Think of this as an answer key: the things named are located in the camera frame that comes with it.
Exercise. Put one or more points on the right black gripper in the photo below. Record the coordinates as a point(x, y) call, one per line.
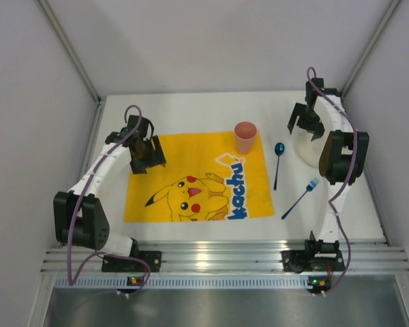
point(307, 120)

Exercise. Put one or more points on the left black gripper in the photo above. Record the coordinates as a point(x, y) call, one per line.
point(149, 155)

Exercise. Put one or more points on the yellow Pikachu cloth placemat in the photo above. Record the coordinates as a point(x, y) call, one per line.
point(204, 179)

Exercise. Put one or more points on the orange plastic cup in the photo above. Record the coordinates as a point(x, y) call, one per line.
point(245, 134)

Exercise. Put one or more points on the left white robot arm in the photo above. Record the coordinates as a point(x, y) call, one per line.
point(79, 215)

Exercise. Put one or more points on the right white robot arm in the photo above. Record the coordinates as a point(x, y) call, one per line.
point(328, 142)

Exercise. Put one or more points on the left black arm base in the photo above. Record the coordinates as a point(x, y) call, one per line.
point(147, 261)

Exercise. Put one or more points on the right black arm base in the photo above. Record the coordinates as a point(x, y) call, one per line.
point(316, 256)

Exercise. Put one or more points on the cream round plate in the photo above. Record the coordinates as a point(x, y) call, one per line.
point(310, 150)

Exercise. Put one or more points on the blue metallic spoon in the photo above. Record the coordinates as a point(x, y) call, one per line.
point(279, 151)

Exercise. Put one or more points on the blue metallic fork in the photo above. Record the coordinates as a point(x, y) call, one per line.
point(310, 187)

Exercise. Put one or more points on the white slotted cable duct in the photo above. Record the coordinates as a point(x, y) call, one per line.
point(190, 282)

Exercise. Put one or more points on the aluminium mounting rail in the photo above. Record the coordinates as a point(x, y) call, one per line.
point(367, 258)

